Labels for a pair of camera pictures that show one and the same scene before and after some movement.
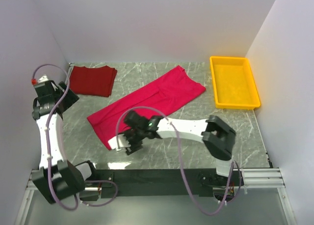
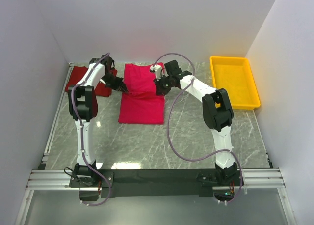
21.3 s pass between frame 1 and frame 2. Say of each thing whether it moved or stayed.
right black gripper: moved
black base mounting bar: stayed
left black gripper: moved
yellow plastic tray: stayed
